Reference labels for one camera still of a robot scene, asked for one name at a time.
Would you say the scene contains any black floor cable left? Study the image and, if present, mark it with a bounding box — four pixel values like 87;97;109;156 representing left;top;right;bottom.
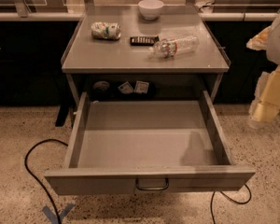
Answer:
23;138;69;224

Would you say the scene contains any left white tag card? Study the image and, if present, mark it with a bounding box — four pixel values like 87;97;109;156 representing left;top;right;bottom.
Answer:
118;81;133;94

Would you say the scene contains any white tag card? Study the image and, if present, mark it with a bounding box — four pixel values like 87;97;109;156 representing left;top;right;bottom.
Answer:
134;81;149;93
118;81;133;94

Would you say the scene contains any black floor cable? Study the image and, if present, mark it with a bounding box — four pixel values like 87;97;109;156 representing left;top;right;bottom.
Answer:
209;184;252;224
23;138;69;224

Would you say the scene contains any black remote control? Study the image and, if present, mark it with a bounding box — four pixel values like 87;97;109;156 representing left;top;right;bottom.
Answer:
130;36;160;46

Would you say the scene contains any black floor cable right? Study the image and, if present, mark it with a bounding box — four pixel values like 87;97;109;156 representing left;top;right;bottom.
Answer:
209;184;252;224

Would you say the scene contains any clear plastic water bottle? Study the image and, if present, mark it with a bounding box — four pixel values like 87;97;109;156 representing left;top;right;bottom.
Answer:
149;35;200;59

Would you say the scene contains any grey open top drawer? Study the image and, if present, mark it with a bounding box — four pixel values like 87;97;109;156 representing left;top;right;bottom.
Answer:
45;91;255;195

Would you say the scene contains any white ceramic bowl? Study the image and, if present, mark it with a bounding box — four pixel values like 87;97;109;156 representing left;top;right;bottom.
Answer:
138;0;164;20

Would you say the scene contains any crushed white soda can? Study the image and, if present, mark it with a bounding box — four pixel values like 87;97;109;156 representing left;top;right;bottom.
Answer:
91;21;121;40

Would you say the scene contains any round grey object inside cabinet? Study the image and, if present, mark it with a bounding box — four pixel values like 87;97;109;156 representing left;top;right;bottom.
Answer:
92;81;110;94

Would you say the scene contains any right white tag card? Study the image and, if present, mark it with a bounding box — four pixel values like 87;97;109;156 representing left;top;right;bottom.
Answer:
134;81;149;93

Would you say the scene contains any metal drawer handle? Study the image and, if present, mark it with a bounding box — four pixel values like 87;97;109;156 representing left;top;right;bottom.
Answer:
135;178;169;191

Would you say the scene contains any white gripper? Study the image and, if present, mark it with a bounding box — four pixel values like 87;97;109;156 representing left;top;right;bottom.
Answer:
246;13;280;127

